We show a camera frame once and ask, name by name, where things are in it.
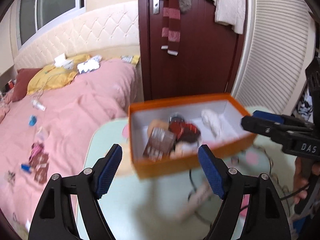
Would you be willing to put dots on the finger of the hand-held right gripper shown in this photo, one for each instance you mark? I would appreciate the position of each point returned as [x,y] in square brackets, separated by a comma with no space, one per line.
[260,127]
[266,116]

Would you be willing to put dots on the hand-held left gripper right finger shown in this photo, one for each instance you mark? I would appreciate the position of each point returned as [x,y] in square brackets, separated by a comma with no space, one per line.
[212,172]

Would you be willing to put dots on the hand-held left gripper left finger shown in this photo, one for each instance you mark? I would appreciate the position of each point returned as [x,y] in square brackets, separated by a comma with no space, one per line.
[108,172]

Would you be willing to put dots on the orange cardboard box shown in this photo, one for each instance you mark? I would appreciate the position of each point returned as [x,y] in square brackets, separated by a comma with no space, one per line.
[175,166]

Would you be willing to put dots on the white cloth item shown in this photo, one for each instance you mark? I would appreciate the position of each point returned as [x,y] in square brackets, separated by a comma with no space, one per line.
[212,121]

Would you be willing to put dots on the black pouch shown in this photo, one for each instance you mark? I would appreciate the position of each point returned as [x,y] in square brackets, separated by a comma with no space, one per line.
[185,128]

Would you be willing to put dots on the brown patterned box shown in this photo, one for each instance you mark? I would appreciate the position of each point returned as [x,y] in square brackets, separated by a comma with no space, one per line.
[160,142]

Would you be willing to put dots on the mint cartoon-print desktop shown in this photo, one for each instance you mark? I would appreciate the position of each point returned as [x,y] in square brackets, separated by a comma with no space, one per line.
[150,205]

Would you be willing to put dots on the person's right hand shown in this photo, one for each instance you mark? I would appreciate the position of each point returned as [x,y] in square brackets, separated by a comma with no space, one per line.
[301,175]

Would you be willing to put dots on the white power strip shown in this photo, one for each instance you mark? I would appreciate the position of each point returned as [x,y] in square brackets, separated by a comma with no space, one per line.
[197,197]

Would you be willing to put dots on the small tan white plush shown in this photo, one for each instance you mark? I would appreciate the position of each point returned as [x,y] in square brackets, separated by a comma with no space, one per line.
[185,148]

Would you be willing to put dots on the black white patterned cloth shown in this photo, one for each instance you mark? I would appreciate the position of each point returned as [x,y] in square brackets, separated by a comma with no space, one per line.
[305,102]

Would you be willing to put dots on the white louvred door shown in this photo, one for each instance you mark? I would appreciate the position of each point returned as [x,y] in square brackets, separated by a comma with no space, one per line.
[275,55]

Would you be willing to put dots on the pink blanket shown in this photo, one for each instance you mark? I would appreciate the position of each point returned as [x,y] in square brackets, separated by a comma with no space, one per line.
[75,117]

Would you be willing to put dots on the tan plush toy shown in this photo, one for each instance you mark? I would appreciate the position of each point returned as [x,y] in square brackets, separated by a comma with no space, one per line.
[157,126]

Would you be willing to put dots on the dark red door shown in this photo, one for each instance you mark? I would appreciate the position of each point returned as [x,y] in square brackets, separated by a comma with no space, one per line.
[200,67]

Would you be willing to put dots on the small blue clip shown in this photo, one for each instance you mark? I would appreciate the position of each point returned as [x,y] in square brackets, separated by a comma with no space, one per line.
[26,168]

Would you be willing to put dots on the small blue toy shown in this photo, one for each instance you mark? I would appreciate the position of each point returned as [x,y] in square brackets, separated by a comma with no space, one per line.
[32,120]

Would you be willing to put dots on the small white bottle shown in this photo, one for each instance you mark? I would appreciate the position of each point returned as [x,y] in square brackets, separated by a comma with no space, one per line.
[38,105]

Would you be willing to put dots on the yellow pillow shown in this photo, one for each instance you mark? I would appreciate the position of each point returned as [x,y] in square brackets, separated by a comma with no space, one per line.
[52,80]

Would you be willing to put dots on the yellow white packet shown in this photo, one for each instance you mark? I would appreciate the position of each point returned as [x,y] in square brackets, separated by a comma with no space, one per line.
[130,58]

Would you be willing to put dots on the white knit sweater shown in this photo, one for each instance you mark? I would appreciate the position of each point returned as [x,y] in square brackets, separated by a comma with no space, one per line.
[227,5]

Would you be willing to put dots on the white tissue pack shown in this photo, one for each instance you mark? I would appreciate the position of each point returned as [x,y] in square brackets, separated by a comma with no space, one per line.
[60,60]

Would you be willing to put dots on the dark red pillow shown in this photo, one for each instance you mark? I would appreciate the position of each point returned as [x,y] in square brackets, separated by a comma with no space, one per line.
[23,82]

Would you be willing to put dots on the red striped scarf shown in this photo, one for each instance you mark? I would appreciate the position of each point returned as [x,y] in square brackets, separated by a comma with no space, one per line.
[171,17]

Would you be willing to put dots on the cream tufted headboard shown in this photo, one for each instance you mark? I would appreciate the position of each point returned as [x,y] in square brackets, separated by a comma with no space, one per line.
[87,35]

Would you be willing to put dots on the window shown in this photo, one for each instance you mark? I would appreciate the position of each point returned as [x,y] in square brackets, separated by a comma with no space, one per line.
[50,2]

